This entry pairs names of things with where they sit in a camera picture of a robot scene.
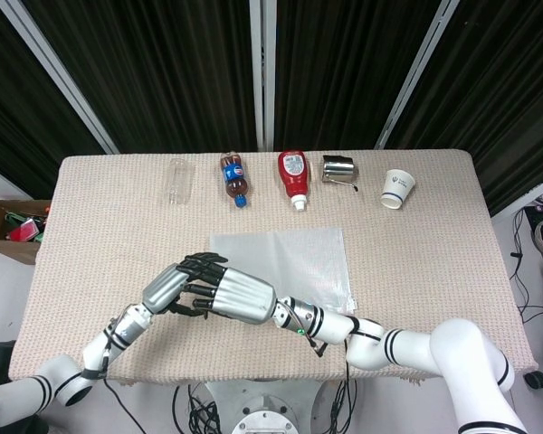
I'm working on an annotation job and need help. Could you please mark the red ketchup squeeze bottle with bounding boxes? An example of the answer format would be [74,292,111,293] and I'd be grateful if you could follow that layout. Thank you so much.
[277,150,310,212]

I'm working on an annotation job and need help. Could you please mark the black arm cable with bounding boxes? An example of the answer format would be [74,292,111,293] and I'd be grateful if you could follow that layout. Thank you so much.
[100,334,148,434]
[310,339,352,434]

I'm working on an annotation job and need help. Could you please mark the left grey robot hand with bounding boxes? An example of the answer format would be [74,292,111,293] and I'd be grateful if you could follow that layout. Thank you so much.
[140,263,208,317]

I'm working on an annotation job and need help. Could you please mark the brown cardboard box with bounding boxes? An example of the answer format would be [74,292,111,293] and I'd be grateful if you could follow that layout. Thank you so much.
[0,199,52,267]

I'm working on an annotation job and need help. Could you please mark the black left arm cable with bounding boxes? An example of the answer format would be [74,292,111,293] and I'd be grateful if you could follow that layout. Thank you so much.
[100,334,148,434]

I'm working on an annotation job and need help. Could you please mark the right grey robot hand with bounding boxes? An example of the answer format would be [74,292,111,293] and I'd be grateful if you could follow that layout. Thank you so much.
[176,251,281,326]

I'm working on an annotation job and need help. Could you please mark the clear zip bag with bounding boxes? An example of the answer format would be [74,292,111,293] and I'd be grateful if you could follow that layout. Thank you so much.
[208,227,359,316]

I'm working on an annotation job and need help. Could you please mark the red packet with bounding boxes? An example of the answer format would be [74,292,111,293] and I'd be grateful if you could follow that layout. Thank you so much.
[6,220,43,244]

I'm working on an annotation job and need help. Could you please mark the black floor cables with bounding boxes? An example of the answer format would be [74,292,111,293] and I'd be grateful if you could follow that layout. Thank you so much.
[510,187,543,325]

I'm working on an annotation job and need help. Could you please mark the white paper cup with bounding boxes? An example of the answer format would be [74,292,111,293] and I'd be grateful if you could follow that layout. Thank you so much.
[379,168,417,211]

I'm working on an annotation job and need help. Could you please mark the stainless steel cup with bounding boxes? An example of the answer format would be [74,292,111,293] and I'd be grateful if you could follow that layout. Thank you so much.
[320,154,361,193]

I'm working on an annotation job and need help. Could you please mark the white upright frame post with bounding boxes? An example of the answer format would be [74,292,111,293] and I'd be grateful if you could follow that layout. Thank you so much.
[248,0,278,152]

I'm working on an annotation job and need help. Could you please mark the black pleated curtain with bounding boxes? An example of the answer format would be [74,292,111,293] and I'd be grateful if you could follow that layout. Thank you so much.
[0,0,543,218]

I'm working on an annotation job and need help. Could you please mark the black cable bundle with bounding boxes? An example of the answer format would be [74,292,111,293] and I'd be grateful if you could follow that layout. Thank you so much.
[170,382,225,434]

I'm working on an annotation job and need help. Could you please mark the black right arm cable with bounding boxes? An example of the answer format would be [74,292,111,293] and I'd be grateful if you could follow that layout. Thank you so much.
[310,339,352,434]

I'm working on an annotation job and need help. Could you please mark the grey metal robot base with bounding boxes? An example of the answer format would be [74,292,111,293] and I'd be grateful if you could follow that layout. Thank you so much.
[205,381,328,434]

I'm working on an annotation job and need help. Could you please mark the white slanted frame post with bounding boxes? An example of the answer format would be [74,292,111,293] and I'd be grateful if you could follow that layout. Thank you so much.
[374,0,463,151]
[2,0,119,156]

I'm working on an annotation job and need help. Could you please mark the cola bottle blue cap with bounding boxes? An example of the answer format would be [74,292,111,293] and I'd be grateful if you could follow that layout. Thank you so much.
[219,152,252,211]

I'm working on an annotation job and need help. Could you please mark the beige waffle tablecloth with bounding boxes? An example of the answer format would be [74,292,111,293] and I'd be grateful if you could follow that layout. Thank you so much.
[7,149,541,386]

